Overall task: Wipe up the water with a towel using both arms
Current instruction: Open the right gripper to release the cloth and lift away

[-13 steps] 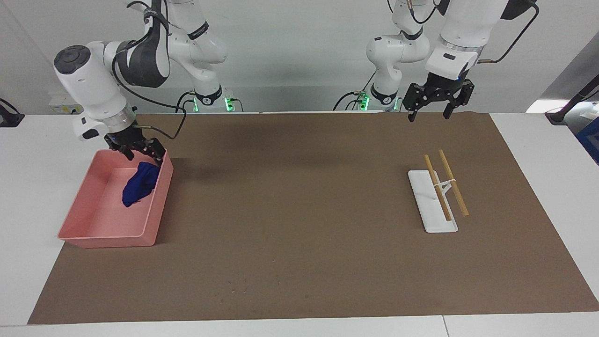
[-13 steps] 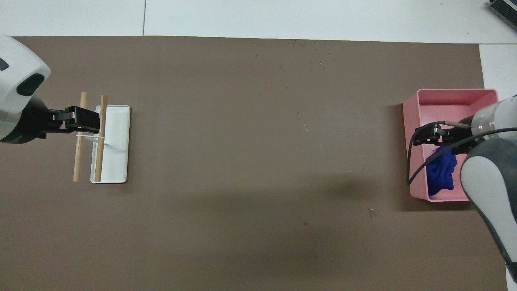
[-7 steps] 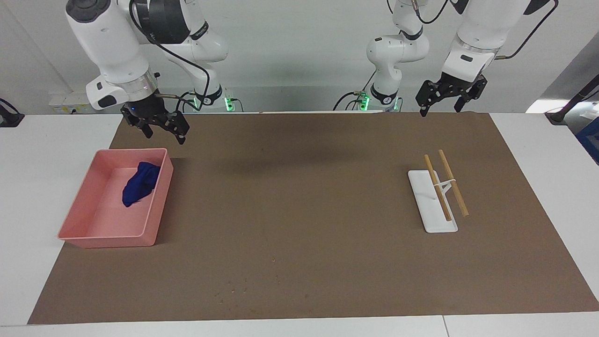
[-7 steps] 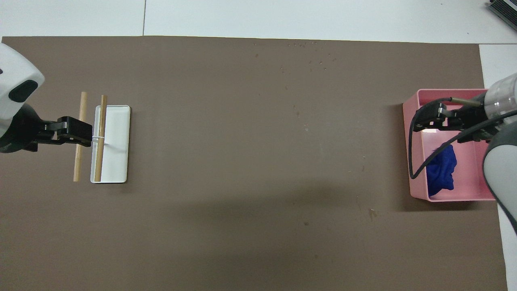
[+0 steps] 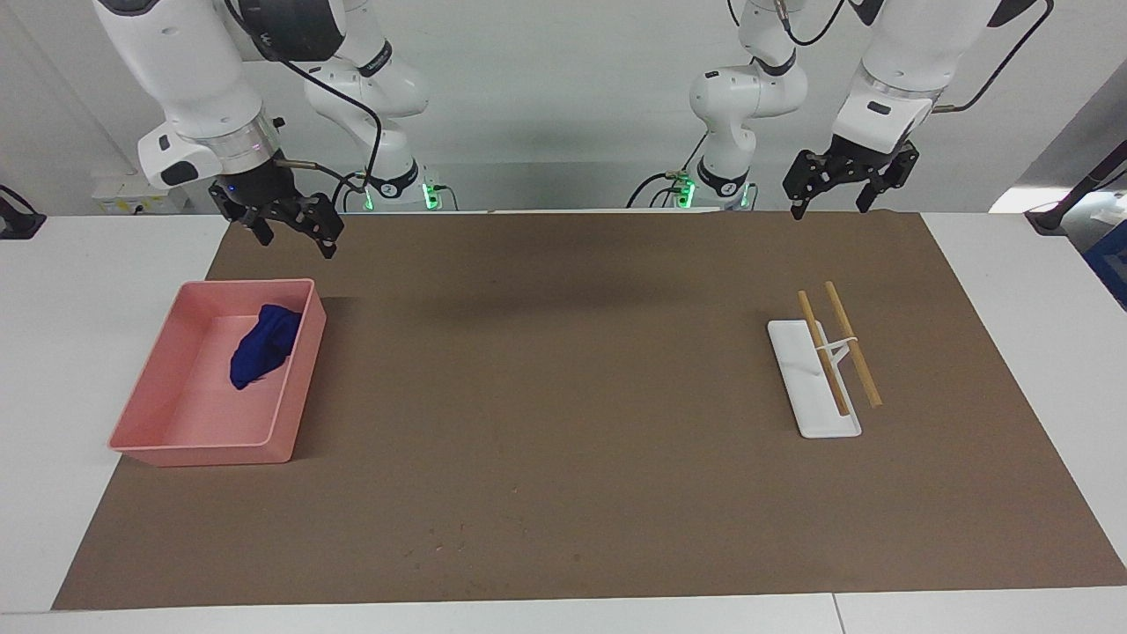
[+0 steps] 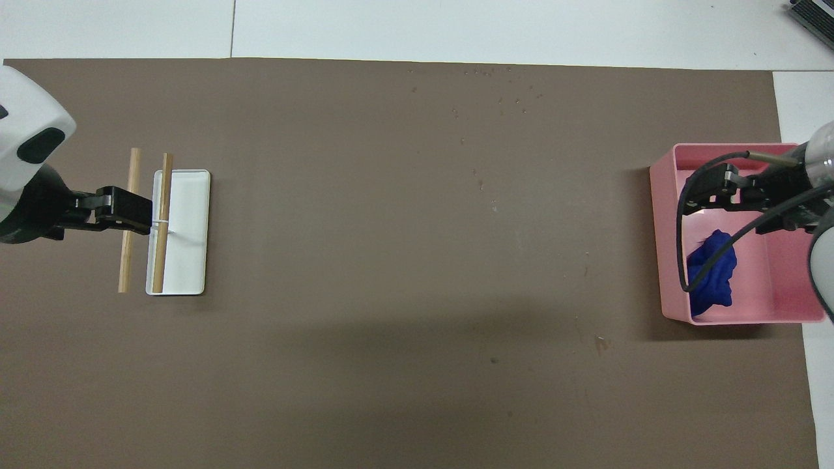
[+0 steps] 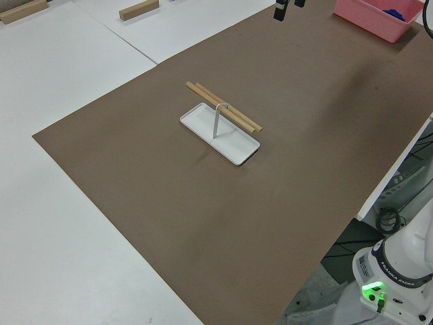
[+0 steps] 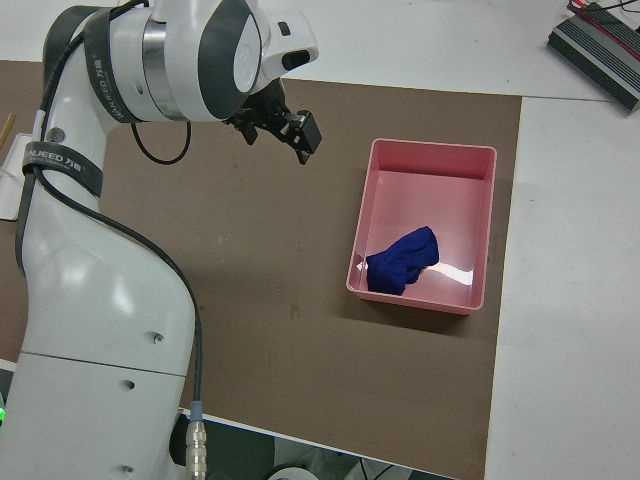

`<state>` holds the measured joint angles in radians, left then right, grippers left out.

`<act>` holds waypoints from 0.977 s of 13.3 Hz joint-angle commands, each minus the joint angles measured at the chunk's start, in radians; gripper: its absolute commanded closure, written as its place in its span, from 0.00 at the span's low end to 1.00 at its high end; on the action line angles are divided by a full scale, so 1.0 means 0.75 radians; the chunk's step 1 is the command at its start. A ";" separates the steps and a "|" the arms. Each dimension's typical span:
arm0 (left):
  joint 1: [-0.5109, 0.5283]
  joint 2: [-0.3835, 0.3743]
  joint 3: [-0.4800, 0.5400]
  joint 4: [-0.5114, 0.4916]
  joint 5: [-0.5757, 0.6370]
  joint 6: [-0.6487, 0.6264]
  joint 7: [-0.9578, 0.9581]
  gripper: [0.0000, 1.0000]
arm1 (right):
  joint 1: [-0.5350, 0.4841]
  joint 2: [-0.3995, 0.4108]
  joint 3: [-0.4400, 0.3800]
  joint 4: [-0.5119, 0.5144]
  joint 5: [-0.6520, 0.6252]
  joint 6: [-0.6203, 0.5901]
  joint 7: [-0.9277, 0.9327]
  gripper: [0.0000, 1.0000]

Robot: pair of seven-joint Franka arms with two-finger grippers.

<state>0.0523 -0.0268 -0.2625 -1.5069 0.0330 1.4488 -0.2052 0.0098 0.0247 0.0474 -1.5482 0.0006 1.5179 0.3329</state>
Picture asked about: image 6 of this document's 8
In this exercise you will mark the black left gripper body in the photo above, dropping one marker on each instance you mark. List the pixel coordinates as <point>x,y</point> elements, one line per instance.
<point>39,208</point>

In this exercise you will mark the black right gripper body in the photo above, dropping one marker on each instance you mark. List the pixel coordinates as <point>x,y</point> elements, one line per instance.
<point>791,195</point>

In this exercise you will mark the blue towel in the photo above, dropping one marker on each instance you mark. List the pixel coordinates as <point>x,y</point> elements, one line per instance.
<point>713,273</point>

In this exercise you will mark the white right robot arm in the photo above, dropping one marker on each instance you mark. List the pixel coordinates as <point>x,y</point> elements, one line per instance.
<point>824,156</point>

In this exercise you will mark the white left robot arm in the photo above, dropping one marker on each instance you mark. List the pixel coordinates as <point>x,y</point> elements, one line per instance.
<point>26,124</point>

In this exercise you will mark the wooden rod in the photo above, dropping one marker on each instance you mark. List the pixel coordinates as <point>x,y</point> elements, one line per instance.
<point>124,260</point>
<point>158,260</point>

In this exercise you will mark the white rack base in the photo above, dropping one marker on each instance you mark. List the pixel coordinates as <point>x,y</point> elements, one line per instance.
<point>192,234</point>

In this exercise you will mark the pink plastic bin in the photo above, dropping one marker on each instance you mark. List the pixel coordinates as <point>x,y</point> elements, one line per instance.
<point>769,286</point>

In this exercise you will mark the grey device with ridges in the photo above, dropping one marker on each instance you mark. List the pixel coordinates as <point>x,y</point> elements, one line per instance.
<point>814,16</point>

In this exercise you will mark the brown table mat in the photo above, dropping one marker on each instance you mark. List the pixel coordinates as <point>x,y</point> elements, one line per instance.
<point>391,260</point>

